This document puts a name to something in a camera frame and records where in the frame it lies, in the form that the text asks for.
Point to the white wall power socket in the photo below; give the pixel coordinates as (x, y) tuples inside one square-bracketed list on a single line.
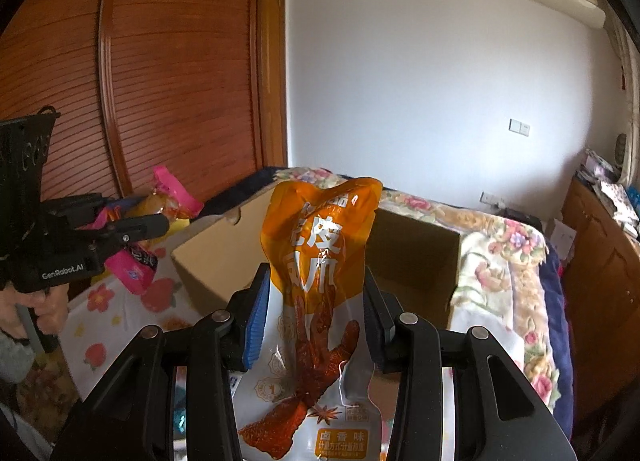
[(492, 200)]

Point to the orange chicken feet snack bag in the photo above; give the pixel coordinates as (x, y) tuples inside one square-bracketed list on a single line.
[(307, 395)]

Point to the pile of papers on cabinet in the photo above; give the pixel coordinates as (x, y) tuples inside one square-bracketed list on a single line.
[(600, 177)]

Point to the white strawberry print sheet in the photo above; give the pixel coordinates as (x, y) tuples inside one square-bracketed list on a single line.
[(107, 316)]

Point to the white wall light switch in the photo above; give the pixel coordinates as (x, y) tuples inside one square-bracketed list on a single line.
[(519, 127)]

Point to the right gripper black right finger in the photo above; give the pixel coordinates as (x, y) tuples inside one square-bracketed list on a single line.
[(380, 309)]

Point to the pink bread snack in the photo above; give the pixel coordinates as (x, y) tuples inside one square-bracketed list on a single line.
[(135, 266)]

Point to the dark blue blanket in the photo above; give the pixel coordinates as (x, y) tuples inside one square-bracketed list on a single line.
[(559, 335)]

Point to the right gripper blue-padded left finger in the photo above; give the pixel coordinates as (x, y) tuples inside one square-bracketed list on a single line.
[(248, 308)]

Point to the floral quilt blanket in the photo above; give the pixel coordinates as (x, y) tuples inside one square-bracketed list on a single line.
[(458, 267)]

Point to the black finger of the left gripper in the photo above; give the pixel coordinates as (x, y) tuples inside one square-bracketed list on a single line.
[(111, 236)]

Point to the person's left hand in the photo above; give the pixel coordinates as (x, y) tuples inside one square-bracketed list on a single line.
[(51, 309)]

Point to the red-brown wooden wardrobe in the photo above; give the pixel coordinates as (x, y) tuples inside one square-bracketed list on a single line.
[(140, 83)]

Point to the wooden side cabinet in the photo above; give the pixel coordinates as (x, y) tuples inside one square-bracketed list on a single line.
[(601, 288)]

